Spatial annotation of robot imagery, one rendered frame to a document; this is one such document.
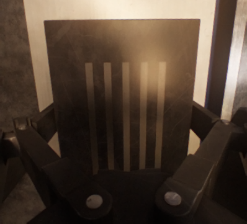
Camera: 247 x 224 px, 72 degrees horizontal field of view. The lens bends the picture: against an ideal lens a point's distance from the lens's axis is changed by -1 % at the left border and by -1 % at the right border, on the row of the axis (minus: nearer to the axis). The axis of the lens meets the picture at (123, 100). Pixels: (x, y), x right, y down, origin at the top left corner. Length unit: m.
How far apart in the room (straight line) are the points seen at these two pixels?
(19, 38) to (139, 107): 1.53
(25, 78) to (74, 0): 1.44
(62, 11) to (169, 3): 0.13
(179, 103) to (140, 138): 0.05
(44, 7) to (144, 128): 0.19
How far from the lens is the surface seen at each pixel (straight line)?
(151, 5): 0.25
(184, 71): 0.16
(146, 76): 0.16
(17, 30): 1.66
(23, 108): 1.74
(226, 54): 0.89
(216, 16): 0.98
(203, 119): 0.17
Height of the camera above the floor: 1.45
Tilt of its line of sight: 74 degrees down
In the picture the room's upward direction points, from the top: 174 degrees clockwise
